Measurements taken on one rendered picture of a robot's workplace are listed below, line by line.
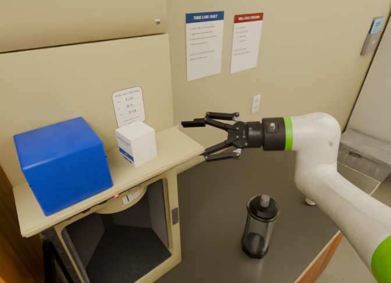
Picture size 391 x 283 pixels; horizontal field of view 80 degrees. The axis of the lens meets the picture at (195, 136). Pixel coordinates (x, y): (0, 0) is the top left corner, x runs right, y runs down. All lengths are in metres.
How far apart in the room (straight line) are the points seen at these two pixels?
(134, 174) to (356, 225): 0.39
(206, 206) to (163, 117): 0.67
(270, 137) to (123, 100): 0.37
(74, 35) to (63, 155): 0.18
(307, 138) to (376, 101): 2.67
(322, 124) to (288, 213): 0.60
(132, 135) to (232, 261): 0.69
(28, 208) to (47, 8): 0.28
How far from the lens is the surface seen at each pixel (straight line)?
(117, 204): 0.63
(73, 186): 0.39
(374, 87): 3.26
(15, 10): 0.41
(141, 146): 0.42
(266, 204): 0.82
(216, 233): 1.04
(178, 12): 1.02
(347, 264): 2.34
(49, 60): 0.42
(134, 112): 0.49
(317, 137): 0.65
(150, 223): 0.95
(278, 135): 0.64
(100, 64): 0.44
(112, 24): 0.44
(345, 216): 0.54
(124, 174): 0.43
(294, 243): 1.08
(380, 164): 3.04
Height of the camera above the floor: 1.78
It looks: 32 degrees down
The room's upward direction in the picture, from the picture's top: straight up
